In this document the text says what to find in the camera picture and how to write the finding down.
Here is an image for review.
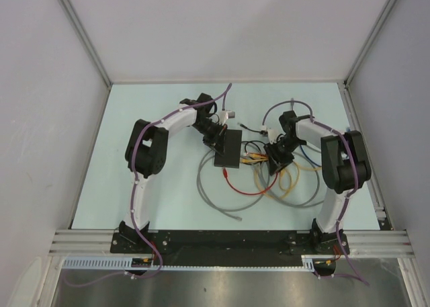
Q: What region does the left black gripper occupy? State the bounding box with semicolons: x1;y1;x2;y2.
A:
191;119;228;157

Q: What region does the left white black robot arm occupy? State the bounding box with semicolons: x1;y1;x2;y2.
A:
119;93;227;253

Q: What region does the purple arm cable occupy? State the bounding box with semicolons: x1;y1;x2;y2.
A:
63;82;233;286
261;100;370;286

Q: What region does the yellow ethernet cable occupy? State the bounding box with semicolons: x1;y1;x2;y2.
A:
288;159;323;173
241;152;300;200

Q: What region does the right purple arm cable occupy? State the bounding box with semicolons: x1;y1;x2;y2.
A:
261;100;370;286

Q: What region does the aluminium frame rail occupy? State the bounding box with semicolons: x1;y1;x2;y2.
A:
49;230;415;258

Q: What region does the black network switch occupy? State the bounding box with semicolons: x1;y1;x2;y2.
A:
214;129;243;169

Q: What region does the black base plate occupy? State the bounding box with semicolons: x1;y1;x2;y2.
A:
110;226;350;267

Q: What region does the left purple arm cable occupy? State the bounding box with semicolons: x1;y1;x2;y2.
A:
63;82;233;286

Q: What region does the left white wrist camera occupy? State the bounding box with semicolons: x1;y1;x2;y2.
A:
219;110;235;125

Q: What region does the black ethernet cable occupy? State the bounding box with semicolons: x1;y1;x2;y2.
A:
237;122;269;157

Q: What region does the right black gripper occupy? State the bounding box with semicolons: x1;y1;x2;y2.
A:
263;136;304;175

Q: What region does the right grey cable duct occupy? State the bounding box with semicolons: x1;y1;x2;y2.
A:
301;255;338;273

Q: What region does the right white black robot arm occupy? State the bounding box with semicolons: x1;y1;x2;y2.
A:
264;111;372;254

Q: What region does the red ethernet cable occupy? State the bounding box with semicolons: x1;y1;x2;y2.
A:
222;165;280;196

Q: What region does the grey slotted cable duct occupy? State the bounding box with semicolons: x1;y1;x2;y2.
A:
62;257;153;270

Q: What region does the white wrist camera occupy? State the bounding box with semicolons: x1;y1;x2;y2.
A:
259;126;280;144
219;110;235;125

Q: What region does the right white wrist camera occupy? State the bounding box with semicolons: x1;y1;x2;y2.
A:
259;126;280;144

